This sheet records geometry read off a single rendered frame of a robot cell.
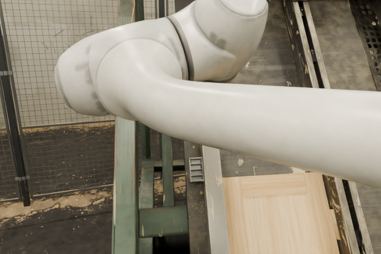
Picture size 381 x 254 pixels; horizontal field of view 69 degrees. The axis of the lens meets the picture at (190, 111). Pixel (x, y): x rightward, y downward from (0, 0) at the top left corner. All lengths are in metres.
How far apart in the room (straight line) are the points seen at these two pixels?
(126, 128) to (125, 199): 0.20
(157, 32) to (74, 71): 0.11
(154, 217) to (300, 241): 0.41
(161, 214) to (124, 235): 0.13
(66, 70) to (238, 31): 0.21
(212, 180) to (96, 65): 0.55
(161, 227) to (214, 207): 0.17
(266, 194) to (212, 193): 0.16
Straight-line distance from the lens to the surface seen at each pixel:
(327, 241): 0.94
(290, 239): 0.89
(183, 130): 0.23
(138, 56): 0.31
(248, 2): 0.36
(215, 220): 0.80
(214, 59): 0.38
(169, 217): 0.86
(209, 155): 0.81
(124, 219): 0.78
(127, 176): 0.79
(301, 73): 1.02
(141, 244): 1.29
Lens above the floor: 1.62
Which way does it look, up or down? 15 degrees down
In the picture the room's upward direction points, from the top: straight up
